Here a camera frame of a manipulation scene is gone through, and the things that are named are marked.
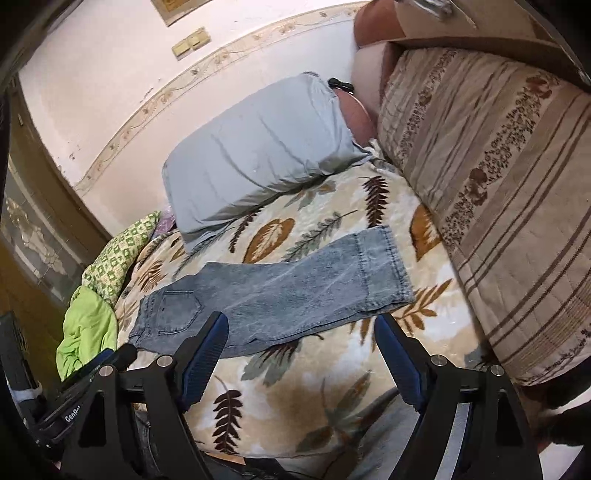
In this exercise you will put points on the beige wall switch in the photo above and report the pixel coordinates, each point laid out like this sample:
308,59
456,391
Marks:
190,41

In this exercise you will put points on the cardboard sheet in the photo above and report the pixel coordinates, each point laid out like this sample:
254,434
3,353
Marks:
498,27

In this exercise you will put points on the grey-blue denim pants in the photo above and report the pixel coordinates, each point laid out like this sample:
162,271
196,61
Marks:
281,295

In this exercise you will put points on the grey-blue pillow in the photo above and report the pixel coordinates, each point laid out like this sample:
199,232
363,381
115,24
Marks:
258,157

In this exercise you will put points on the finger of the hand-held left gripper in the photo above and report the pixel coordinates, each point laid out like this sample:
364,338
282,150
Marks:
108,359

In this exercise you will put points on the wall poster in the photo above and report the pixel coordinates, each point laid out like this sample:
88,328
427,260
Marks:
173,9

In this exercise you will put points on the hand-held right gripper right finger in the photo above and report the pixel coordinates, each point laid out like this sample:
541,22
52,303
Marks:
400,364

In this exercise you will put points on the green patterned cloth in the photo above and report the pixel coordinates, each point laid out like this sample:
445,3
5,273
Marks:
122,256

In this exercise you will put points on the bright green cloth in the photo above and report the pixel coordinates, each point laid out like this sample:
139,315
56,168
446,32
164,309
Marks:
85,330

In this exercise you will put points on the wooden door with glass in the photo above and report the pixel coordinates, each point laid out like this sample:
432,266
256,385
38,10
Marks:
37,217

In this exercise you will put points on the purple cloth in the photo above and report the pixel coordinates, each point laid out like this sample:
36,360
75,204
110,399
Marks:
165,225

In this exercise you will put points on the striped beige quilted cushion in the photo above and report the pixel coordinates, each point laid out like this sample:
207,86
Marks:
498,198

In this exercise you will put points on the leaf print blanket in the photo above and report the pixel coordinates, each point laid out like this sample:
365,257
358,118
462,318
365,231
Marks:
323,383

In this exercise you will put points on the brown cushion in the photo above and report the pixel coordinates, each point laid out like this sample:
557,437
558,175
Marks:
376,23

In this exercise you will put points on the black object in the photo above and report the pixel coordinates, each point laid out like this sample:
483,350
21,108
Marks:
16,355

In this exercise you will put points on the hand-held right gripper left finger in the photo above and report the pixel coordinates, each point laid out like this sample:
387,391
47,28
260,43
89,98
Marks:
203,362

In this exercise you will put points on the black clip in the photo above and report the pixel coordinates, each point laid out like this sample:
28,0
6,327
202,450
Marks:
340,85

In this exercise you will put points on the white pillow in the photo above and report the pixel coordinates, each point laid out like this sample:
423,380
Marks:
369,78

